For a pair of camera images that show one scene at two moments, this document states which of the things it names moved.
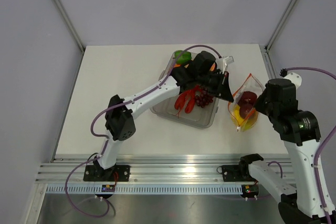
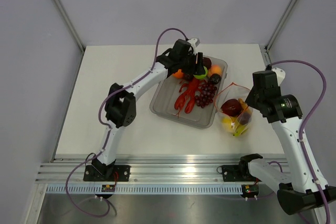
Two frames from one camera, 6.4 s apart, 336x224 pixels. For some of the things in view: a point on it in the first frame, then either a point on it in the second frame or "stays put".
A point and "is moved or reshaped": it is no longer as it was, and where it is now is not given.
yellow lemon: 237,117 → 226,123
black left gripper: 222,80 → 197,68
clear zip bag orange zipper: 241,107 is moved or reshaped
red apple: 248,97 is moved or reshaped
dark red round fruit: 245,106 → 244,118
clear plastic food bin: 200,118 stays put
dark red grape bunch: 203,97 stays put
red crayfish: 190,95 stays put
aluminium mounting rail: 64,170 stays put
